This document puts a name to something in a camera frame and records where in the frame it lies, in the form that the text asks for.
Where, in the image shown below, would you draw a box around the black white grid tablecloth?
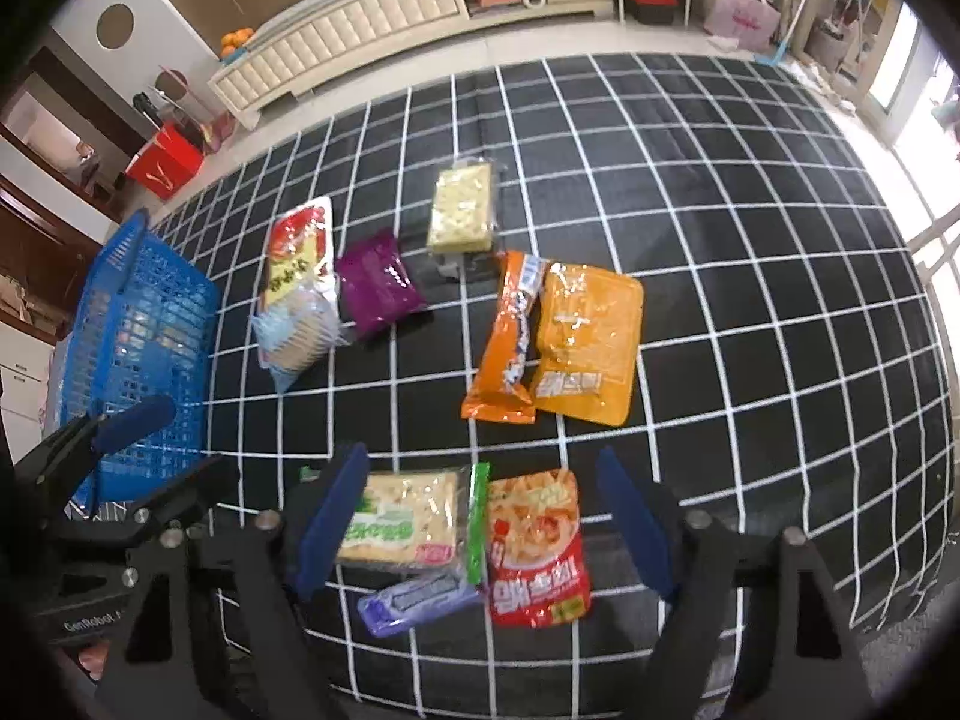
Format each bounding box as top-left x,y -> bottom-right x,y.
141,50 -> 959,720

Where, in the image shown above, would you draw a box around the white tv cabinet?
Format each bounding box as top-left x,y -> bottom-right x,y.
208,0 -> 613,130

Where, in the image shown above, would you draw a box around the oranges in blue bowl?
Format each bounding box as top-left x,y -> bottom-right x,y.
220,28 -> 254,62

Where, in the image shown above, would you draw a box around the purple doublemint gum pack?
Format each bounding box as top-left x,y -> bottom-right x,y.
356,569 -> 485,639

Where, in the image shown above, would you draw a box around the clear pack yellow crackers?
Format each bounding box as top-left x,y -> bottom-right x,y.
427,160 -> 498,255

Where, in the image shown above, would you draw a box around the red yellow snack pouch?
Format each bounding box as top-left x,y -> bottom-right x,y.
259,195 -> 337,312

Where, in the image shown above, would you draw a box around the blue striped cracker bag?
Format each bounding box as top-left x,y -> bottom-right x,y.
252,283 -> 348,395

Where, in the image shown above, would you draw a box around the orange blue biscuit pack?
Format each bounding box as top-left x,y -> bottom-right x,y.
460,250 -> 548,424

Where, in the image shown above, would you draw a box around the red gift bag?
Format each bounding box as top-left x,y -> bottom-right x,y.
124,122 -> 203,202

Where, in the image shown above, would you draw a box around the purple snack packet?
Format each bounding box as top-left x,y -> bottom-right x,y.
335,229 -> 427,338

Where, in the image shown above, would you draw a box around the pink gift bag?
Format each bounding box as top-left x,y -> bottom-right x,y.
704,0 -> 781,54

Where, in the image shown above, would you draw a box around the orange snack pouch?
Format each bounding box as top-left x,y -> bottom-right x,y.
532,262 -> 644,427

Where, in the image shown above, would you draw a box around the red noodle snack bag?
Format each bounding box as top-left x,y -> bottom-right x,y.
487,468 -> 590,629

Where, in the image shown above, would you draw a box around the broom and dustpan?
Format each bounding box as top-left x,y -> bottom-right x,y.
153,67 -> 235,154

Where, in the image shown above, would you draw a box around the green white cracker pack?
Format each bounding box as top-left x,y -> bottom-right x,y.
337,461 -> 490,585

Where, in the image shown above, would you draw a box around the blue plastic basket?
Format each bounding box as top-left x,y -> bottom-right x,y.
59,210 -> 220,509

